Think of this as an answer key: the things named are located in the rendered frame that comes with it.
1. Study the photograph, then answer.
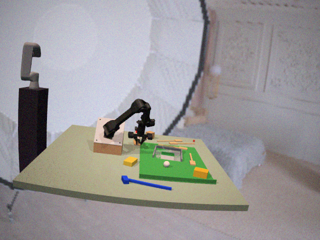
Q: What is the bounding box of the blue putter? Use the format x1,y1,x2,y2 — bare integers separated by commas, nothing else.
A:
121,175,172,191

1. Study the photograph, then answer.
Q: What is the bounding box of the white golf ball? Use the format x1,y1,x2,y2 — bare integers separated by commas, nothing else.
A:
163,161,170,168

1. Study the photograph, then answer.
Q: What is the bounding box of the green flat mat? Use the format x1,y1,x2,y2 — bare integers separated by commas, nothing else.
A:
139,142,207,179

